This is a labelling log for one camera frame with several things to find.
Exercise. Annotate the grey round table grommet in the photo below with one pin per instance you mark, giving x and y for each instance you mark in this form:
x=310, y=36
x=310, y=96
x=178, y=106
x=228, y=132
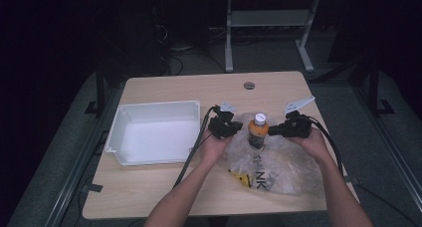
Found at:
x=249, y=85

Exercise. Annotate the black metal stand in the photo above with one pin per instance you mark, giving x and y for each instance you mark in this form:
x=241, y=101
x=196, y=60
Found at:
x=375, y=87
x=99, y=94

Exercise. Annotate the person's left hand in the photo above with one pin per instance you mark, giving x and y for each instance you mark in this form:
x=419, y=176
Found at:
x=212, y=149

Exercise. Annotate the white plastic tray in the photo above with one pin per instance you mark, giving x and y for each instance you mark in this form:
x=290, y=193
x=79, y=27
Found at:
x=156, y=137

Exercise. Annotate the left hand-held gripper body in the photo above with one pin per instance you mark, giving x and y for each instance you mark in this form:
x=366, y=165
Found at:
x=220, y=125

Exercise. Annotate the person's right hand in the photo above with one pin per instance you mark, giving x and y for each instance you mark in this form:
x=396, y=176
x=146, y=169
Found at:
x=312, y=145

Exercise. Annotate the grey tape strip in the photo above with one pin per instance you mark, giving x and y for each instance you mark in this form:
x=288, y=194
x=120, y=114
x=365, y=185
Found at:
x=351, y=180

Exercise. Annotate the clear printed plastic bag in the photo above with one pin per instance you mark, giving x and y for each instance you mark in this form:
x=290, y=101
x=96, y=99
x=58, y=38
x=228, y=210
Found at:
x=285, y=174

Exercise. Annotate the grey metal desk frame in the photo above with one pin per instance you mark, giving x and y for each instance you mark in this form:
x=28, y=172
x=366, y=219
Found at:
x=265, y=18

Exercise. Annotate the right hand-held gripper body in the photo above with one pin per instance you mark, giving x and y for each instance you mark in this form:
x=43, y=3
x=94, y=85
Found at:
x=297, y=129

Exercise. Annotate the orange drink bottle white cap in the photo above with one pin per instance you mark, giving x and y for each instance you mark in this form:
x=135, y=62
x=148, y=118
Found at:
x=258, y=129

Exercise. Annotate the black tape strip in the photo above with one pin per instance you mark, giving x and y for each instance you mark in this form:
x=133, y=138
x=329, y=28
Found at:
x=93, y=188

